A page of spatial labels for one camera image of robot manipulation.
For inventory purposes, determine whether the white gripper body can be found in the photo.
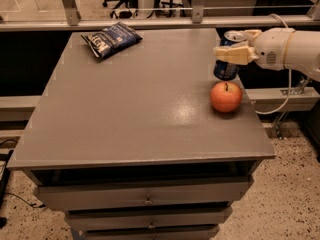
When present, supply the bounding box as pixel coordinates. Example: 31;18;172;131
254;28;295;71

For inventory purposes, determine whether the white cable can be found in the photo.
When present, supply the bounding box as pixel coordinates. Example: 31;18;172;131
254;13;294;115

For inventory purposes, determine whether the black office chair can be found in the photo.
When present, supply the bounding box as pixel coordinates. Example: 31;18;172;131
102;0;138;19

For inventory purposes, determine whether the blue pepsi can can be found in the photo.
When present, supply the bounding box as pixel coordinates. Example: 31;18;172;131
213;30;246;81

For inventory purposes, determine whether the metal window rail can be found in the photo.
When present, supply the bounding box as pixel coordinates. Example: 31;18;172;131
0;15;319;32

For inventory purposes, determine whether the red apple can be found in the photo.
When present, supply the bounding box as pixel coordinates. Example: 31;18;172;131
210;82;242;113

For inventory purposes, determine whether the middle grey drawer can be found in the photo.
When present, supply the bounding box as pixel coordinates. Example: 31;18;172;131
65;206;232;231

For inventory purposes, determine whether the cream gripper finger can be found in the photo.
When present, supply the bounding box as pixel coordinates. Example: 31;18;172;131
243;29;262;45
213;41;259;65

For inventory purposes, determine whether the bottom grey drawer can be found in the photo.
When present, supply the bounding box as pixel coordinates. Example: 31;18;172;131
82;225;219;240

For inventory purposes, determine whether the grey drawer cabinet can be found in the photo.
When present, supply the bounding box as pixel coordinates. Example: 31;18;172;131
7;28;277;240

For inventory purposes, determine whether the blue chip bag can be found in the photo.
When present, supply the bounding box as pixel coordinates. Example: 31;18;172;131
82;22;142;59

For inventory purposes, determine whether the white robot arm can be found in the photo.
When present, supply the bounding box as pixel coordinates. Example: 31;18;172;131
214;28;320;81

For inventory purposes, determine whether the black floor cable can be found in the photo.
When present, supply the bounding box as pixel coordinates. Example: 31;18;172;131
4;191;47;209

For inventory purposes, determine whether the grey drawer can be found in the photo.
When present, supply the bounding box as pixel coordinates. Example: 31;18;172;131
82;225;219;240
65;206;232;231
34;176;253;211

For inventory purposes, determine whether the top grey drawer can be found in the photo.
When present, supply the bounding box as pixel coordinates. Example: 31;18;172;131
34;176;253;211

